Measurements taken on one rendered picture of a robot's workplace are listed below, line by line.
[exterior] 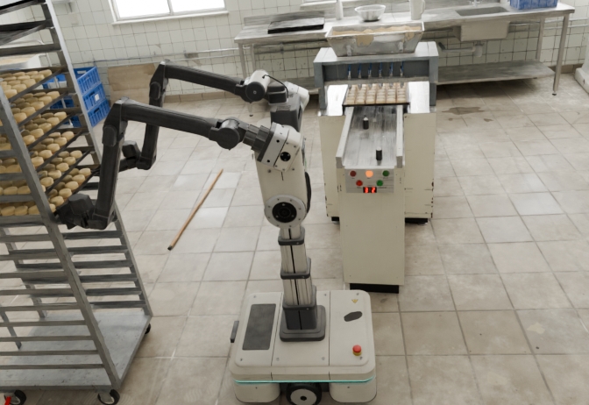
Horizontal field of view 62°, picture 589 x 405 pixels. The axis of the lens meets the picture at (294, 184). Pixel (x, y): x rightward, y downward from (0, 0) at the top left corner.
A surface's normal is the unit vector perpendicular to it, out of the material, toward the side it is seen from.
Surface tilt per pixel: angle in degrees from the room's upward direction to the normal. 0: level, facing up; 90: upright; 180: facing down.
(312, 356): 0
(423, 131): 90
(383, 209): 90
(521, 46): 90
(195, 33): 90
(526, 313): 0
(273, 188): 101
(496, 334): 0
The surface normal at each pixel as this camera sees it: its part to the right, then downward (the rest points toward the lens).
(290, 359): -0.11, -0.87
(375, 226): -0.18, 0.49
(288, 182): -0.06, 0.64
